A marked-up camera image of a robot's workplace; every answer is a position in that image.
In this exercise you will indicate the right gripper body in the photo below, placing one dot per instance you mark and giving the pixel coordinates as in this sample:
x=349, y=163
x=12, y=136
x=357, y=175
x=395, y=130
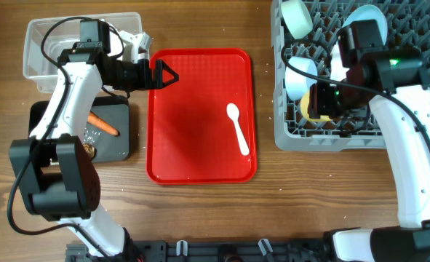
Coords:
x=333, y=101

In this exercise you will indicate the black tray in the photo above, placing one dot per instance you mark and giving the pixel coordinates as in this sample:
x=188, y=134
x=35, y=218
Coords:
x=112, y=145

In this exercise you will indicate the blue bowl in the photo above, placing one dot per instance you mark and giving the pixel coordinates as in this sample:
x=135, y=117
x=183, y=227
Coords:
x=297, y=85

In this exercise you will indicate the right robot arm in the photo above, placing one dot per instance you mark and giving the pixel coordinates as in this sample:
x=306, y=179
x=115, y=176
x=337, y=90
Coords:
x=393, y=86

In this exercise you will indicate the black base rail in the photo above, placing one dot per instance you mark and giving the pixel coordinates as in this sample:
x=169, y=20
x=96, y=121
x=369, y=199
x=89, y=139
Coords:
x=262, y=250

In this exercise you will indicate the orange carrot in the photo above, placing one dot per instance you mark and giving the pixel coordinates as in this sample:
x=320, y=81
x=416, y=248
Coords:
x=97, y=122

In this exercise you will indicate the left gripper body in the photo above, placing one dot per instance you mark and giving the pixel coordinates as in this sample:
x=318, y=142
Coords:
x=132, y=75

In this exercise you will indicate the clear plastic bin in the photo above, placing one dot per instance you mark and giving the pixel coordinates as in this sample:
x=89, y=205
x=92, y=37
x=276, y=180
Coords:
x=37, y=42

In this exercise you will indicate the white rice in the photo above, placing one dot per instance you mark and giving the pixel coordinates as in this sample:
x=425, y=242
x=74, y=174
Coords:
x=91, y=135

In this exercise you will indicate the white plastic spoon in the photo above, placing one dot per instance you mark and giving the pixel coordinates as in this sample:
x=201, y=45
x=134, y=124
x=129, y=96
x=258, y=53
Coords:
x=234, y=113

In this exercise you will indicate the yellow cup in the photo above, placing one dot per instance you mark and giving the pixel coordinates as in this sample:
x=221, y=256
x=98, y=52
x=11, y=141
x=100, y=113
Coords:
x=304, y=103

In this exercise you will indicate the red plastic tray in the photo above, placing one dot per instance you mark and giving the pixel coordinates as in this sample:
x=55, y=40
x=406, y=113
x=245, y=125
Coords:
x=190, y=138

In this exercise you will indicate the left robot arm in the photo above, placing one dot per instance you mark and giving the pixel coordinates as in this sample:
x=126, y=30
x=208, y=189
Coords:
x=56, y=185

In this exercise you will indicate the green bowl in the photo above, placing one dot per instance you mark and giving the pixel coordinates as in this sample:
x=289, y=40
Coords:
x=297, y=18

